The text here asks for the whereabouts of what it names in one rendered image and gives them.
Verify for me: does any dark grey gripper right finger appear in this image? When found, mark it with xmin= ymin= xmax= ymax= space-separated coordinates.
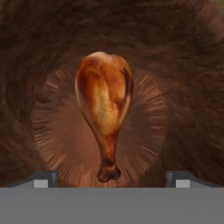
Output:
xmin=164 ymin=170 xmax=221 ymax=189

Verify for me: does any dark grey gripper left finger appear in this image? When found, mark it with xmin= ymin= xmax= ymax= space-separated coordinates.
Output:
xmin=6 ymin=170 xmax=60 ymax=189

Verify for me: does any brown chicken drumstick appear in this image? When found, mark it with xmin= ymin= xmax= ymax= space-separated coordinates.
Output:
xmin=74 ymin=51 xmax=135 ymax=184

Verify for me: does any brown wooden plate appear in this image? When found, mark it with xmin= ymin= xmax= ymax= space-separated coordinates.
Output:
xmin=0 ymin=0 xmax=224 ymax=189

